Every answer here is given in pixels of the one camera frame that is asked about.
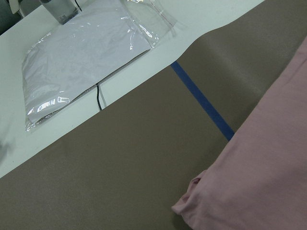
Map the pink snoopy t-shirt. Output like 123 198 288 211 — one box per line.
172 42 307 230

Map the brown paper table cover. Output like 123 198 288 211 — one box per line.
0 0 307 230

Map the clear plastic garment bag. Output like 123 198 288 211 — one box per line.
22 0 177 131

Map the grey handheld device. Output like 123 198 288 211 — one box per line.
39 0 78 25

